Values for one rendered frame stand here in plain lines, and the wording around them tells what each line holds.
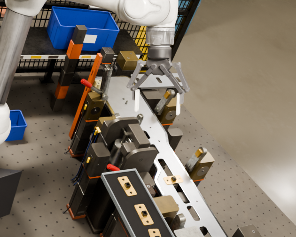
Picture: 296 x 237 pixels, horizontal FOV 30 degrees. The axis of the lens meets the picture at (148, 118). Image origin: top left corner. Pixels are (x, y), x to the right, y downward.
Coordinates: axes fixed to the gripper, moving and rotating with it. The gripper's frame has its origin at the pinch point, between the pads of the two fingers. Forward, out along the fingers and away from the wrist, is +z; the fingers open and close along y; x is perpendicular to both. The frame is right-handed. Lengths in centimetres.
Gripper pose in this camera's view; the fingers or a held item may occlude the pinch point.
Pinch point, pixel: (157, 109)
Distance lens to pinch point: 175.5
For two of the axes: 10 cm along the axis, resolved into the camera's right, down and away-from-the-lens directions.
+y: 9.7, 0.8, -2.2
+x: 2.4, -1.8, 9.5
